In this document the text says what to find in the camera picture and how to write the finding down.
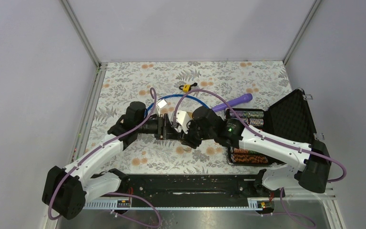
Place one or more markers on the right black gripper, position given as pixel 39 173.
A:
pixel 190 142

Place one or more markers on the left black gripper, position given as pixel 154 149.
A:
pixel 165 131

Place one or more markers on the blue cable lock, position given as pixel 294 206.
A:
pixel 175 96

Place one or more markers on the yellow padlock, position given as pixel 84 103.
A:
pixel 187 87

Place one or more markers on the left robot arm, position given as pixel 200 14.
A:
pixel 68 189

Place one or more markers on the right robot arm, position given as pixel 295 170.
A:
pixel 305 166

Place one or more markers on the floral table mat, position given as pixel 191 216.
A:
pixel 125 82

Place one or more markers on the purple cylinder tool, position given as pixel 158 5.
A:
pixel 245 98

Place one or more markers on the black poker chip case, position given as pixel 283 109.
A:
pixel 289 118

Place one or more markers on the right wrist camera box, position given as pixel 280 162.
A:
pixel 182 121

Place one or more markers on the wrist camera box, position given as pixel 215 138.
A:
pixel 182 121
pixel 161 107

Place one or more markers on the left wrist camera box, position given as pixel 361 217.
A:
pixel 161 107

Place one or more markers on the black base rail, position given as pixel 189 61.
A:
pixel 187 192

